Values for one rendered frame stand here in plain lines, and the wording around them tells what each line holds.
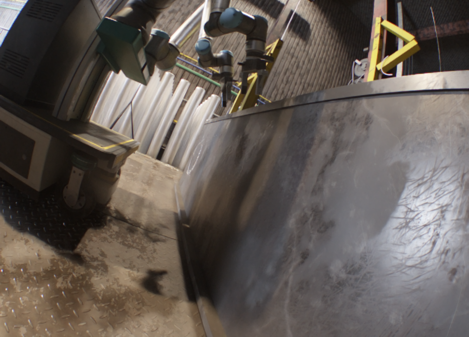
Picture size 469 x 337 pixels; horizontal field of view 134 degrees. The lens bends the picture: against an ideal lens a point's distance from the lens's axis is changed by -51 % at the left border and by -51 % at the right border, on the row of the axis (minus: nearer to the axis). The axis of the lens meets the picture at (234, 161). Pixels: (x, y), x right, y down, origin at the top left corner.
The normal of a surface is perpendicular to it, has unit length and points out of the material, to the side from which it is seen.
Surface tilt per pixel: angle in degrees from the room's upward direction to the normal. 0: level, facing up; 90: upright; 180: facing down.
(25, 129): 90
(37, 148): 90
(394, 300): 90
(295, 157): 90
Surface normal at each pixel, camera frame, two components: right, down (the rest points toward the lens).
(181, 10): 0.32, 0.14
